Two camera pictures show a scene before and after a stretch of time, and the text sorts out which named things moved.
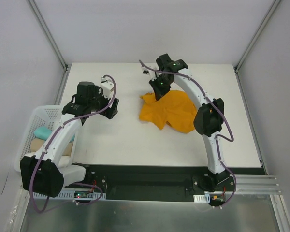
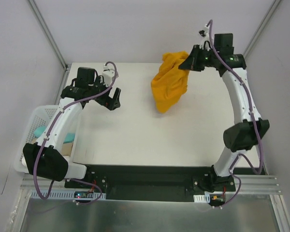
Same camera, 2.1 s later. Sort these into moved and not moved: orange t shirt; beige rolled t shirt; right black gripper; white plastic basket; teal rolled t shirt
Moved: orange t shirt; right black gripper
Not moved: beige rolled t shirt; white plastic basket; teal rolled t shirt
